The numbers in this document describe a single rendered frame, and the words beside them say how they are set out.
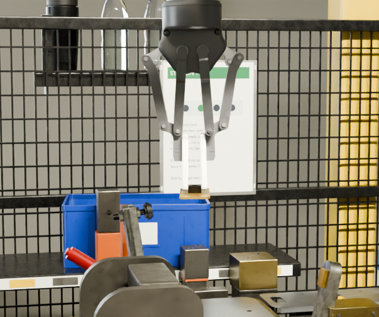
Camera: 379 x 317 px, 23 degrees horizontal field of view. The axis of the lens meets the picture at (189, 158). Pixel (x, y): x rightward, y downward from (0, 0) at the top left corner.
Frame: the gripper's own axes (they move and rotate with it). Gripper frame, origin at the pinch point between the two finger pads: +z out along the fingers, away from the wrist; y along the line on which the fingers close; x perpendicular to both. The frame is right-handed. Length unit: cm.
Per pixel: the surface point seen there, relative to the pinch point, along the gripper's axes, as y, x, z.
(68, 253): -20.7, 31.0, 18.0
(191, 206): -1, 70, 16
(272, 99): 36, 301, 3
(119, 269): -10.2, 4.1, 14.8
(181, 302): -1.7, -11.0, 15.4
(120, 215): -12.2, 32.5, 12.0
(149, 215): -7.6, 33.0, 12.2
